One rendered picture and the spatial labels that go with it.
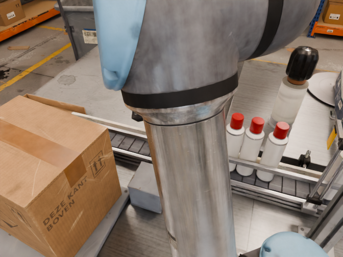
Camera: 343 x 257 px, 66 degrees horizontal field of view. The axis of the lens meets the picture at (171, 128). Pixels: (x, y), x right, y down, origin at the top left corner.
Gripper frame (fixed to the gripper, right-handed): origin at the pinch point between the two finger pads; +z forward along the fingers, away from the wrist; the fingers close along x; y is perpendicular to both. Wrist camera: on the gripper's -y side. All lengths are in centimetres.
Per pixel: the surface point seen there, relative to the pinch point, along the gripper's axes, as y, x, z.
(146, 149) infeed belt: -1.5, 12.5, 4.6
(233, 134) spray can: -2.1, -18.8, 4.4
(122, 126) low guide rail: 3.2, 20.8, -3.8
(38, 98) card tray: 13, 64, -23
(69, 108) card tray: 13, 51, -14
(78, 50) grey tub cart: 146, 162, -23
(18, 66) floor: 149, 264, -39
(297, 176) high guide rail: -3.9, -31.3, 20.5
